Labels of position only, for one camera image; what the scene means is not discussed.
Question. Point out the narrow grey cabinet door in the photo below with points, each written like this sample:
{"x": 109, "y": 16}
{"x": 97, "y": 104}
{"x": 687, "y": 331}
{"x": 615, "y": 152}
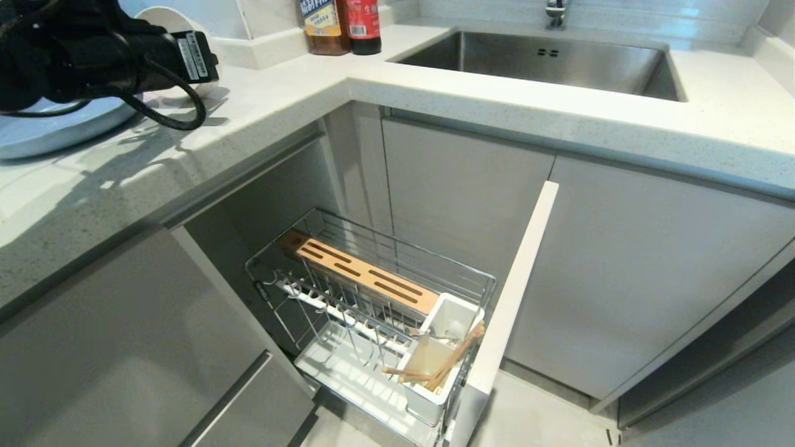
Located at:
{"x": 466, "y": 192}

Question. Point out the pale blue plate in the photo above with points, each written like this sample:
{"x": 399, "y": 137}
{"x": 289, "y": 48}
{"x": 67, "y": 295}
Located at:
{"x": 56, "y": 133}

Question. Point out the large grey drawer front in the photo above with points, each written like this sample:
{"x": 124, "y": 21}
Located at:
{"x": 118, "y": 347}

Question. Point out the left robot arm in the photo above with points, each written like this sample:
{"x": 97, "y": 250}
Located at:
{"x": 74, "y": 56}

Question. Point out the wooden knife block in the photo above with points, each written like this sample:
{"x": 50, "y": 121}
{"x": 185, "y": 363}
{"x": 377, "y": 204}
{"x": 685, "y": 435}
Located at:
{"x": 366, "y": 276}

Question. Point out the small grey drawer front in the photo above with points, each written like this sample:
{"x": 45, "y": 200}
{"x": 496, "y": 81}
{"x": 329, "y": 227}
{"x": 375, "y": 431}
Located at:
{"x": 261, "y": 406}

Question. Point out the dark bottle with red label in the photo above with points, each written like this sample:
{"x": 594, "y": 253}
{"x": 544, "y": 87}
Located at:
{"x": 362, "y": 28}

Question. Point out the white drip tray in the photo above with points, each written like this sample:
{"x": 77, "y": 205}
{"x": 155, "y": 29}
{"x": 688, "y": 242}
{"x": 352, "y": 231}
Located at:
{"x": 360, "y": 382}

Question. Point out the wide grey cabinet door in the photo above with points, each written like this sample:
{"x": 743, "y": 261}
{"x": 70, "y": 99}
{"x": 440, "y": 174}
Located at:
{"x": 640, "y": 267}

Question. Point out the stainless steel sink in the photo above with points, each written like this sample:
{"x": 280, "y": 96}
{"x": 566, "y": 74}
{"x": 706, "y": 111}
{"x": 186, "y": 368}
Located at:
{"x": 528, "y": 62}

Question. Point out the chrome faucet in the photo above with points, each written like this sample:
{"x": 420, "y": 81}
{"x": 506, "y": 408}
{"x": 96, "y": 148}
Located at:
{"x": 556, "y": 13}

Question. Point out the wooden chopstick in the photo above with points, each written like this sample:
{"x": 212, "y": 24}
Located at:
{"x": 407, "y": 374}
{"x": 463, "y": 347}
{"x": 452, "y": 366}

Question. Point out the white utensil holder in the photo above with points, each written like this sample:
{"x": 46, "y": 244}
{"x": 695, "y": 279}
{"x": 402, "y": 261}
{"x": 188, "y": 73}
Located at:
{"x": 428, "y": 403}

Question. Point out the brown sauce bottle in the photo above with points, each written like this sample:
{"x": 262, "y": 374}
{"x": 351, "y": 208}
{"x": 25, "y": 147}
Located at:
{"x": 324, "y": 31}

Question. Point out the white bowl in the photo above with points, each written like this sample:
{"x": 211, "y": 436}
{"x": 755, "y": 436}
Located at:
{"x": 163, "y": 17}

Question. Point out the white pull-out front panel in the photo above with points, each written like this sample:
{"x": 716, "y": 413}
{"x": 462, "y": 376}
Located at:
{"x": 515, "y": 292}

